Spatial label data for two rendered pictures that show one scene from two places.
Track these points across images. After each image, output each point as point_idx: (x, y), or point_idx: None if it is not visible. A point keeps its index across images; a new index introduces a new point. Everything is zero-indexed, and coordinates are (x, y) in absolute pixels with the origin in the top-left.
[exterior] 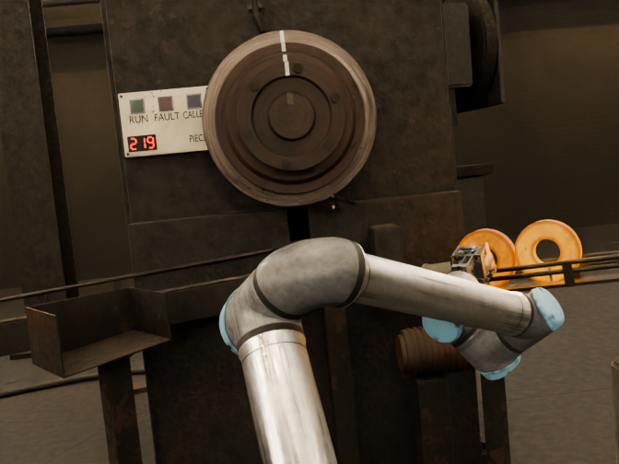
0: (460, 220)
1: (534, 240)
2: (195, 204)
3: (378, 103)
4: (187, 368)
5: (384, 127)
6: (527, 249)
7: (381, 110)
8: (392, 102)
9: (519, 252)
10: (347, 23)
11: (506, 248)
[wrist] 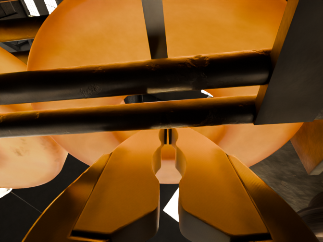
0: None
1: (3, 165)
2: None
3: (282, 185)
4: None
5: (290, 170)
6: (12, 151)
7: (283, 179)
8: (267, 176)
9: (35, 145)
10: None
11: (87, 155)
